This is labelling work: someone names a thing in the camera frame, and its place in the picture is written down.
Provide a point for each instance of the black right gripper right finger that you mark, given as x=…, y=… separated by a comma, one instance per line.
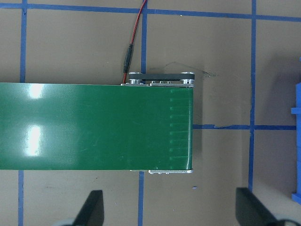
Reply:
x=249, y=211

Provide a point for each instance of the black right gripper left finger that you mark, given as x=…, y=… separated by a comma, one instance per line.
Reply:
x=91, y=213

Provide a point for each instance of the blue plastic bin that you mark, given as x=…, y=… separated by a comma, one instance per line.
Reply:
x=297, y=112

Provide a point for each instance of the green conveyor belt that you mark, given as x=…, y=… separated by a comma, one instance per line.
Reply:
x=143, y=125

